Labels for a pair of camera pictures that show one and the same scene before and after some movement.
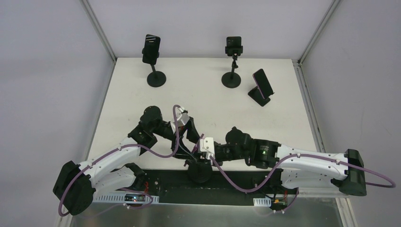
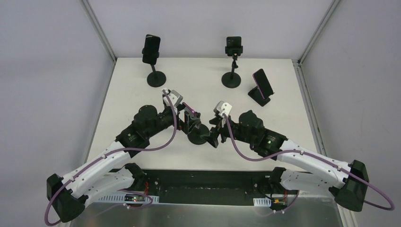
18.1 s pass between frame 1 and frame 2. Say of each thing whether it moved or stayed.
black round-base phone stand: moved
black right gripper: moved
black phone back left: stayed
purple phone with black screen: moved
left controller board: stayed
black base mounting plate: stayed
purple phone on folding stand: stayed
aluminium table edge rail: stayed
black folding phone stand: stayed
